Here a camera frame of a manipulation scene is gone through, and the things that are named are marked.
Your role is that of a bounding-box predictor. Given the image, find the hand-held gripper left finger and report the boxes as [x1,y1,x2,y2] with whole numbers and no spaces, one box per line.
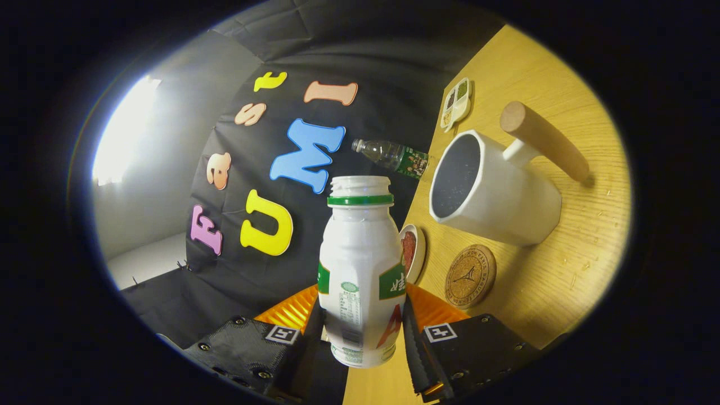
[181,284,327,403]

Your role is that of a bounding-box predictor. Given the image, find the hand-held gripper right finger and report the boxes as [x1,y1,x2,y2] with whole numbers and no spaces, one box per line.
[403,283,543,403]

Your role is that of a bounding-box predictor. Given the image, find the round cork coaster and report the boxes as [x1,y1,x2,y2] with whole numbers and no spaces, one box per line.
[444,244,497,309]

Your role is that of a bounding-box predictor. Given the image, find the white juice bottle green label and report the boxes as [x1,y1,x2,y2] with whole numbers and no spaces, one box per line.
[318,175,407,369]

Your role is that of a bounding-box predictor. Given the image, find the white cup with wooden handle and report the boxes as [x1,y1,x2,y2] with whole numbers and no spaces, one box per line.
[429,101,591,247]

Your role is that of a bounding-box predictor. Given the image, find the clear plastic water bottle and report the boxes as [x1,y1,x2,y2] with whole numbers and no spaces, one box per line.
[352,138,431,181]

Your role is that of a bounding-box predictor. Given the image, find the round shallow plate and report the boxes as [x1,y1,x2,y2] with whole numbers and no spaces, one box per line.
[399,224,427,285]

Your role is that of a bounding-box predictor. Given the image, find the red meat strips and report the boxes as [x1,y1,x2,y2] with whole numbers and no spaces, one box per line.
[402,231,417,275]

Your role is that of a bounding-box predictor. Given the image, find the wooden table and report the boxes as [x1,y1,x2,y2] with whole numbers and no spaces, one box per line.
[342,24,633,405]

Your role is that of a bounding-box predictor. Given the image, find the white divided tray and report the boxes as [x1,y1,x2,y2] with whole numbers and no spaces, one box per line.
[440,78,472,133]

